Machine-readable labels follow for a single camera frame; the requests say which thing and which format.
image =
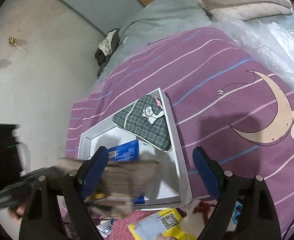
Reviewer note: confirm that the gold wall hook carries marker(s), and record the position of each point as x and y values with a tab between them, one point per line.
18	43

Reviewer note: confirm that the yellow white packet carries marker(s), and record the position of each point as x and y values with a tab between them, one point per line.
164	224

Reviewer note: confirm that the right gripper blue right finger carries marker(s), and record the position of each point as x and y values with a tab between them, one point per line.
210	172

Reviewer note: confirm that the left hand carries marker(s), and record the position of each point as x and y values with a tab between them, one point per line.
16	212

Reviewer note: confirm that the white shallow cardboard box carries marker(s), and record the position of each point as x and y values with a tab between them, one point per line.
171	188

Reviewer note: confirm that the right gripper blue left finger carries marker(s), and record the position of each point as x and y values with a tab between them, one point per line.
92	170

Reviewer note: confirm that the clear plastic wrap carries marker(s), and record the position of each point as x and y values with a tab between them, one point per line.
270	44

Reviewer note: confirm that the dark grey clothing bundle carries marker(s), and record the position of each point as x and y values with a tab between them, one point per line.
106	49

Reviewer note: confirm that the blue eye mask packet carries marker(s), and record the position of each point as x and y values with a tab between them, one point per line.
118	152

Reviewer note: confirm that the pink glitter pouch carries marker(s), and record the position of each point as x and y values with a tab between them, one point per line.
120	229

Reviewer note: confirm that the grey blanket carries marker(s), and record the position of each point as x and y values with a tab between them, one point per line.
158	20

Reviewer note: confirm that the beige folded quilt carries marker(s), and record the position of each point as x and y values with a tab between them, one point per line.
246	9

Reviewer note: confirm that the white plush dog toy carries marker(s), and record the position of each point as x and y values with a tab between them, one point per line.
198	213

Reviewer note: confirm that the purple striped bed sheet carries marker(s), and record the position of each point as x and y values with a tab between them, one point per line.
240	112

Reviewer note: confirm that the grey plaid pouch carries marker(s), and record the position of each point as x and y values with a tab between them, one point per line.
146	120

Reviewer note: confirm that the small blue white sachet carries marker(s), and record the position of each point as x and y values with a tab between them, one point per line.
105	227

